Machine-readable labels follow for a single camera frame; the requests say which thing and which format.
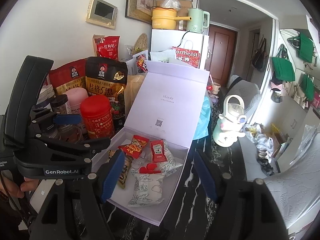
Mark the red peanut snack packet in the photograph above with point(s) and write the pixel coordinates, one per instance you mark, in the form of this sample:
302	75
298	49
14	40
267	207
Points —
135	148

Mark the pink lidded container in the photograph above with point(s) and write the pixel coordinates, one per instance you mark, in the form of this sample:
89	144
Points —
75	97

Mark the white noodle-print snack packet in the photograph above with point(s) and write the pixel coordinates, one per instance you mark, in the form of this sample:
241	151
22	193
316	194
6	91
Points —
147	190

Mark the red lidded tin can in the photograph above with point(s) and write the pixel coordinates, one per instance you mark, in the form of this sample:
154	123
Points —
97	117

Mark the white noodle-print packet in box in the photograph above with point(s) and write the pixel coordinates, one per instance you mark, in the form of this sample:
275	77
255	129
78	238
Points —
170	166

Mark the red ketchup sachet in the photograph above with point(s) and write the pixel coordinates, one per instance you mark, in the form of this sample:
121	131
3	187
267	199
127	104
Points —
157	150

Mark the framed picture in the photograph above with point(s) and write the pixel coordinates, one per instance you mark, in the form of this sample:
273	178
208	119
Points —
140	10

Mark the black oatmeal bag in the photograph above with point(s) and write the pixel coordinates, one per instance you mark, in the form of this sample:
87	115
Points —
108	77

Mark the red oatmeal bag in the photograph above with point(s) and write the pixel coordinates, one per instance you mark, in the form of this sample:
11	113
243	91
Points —
68	76

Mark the yellow pot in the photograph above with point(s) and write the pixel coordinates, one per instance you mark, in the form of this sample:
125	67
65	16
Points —
165	18

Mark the person's left hand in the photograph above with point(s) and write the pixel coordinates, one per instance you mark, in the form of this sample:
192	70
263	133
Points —
8	187

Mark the teal plastic bag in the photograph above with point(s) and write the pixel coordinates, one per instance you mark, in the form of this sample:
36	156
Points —
204	119

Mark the green electric kettle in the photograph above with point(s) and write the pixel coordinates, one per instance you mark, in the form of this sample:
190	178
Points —
199	20

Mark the wall intercom panel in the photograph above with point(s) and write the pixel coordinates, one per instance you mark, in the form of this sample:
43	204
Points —
101	13

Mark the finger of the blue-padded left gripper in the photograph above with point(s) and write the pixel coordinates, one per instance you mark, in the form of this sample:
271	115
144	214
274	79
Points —
87	148
67	119

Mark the white gift box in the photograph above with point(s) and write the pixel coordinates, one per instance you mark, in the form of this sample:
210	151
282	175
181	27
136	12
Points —
168	106

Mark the red goji berry bag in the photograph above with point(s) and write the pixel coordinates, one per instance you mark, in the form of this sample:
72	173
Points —
106	46

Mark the green tote bag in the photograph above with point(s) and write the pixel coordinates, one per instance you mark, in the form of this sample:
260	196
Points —
283	68
307	87

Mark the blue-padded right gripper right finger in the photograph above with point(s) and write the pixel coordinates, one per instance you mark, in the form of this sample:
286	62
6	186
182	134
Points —
205	177

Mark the white leaf-pattern chair cover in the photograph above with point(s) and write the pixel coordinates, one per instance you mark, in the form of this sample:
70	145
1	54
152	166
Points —
296	190

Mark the white refrigerator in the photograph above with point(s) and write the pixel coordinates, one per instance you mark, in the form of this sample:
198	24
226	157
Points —
162	40

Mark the brown door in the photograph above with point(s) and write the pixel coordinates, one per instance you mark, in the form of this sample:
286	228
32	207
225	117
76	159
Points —
221	50

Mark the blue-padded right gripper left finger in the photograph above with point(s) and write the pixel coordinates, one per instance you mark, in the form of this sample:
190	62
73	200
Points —
109	175

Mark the red mini fan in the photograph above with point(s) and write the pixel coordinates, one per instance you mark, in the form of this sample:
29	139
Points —
150	168

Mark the white kettle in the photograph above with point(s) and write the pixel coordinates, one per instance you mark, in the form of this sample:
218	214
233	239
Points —
230	122

